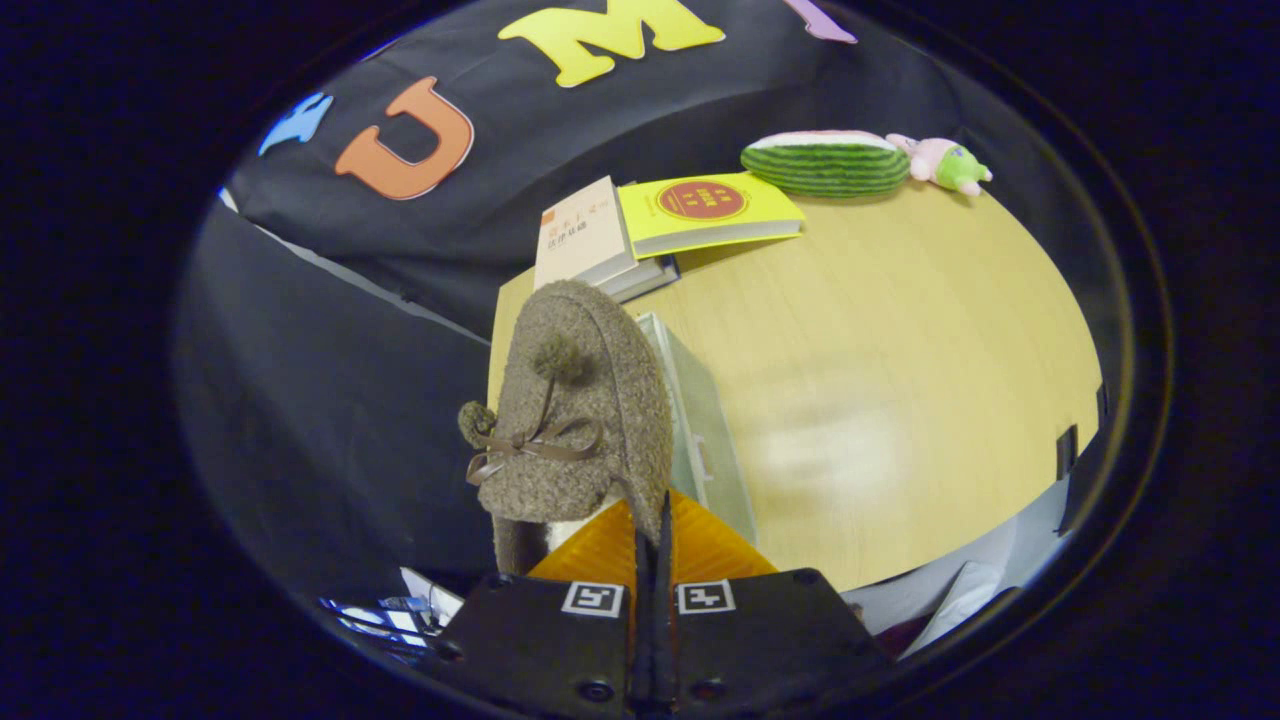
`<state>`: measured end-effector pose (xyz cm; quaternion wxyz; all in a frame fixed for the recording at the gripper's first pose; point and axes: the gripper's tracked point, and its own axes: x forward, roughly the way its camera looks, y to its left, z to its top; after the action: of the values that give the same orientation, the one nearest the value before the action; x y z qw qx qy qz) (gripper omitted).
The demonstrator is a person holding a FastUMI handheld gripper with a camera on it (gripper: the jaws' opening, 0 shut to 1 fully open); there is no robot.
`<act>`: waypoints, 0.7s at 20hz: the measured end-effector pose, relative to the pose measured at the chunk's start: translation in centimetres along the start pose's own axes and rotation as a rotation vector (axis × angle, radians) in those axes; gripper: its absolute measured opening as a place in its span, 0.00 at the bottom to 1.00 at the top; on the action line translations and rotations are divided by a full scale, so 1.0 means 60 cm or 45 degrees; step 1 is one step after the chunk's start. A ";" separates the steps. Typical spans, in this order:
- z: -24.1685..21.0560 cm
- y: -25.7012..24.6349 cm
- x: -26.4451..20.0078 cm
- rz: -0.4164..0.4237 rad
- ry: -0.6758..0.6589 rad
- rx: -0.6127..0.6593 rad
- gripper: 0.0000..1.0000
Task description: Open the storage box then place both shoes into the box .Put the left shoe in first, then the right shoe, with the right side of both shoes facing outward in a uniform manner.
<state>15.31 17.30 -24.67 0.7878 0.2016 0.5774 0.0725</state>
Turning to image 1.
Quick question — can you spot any pale green storage box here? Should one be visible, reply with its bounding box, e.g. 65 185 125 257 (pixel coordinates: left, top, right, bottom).
635 312 759 546

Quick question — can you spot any pink and green plush toy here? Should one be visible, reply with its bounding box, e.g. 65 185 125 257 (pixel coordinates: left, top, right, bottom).
886 133 994 197

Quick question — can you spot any pile of blue printed papers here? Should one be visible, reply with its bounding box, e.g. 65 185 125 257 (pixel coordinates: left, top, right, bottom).
320 568 466 651

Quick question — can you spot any pale grey cloth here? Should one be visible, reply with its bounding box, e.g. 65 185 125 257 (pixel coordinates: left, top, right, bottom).
900 560 1006 656

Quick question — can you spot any brown fuzzy shoe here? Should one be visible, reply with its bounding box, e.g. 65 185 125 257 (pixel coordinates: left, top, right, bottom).
457 279 676 576

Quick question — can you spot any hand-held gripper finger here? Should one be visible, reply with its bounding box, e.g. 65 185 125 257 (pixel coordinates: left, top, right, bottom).
655 488 896 716
420 500 653 720

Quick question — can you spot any watermelon slice plush toy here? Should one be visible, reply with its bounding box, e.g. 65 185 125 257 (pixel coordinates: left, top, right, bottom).
740 130 913 199

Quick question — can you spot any yellow cover book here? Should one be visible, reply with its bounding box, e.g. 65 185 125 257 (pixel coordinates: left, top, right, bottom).
617 172 807 261

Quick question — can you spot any beige cover book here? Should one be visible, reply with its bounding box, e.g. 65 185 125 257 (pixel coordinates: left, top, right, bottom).
533 176 638 293

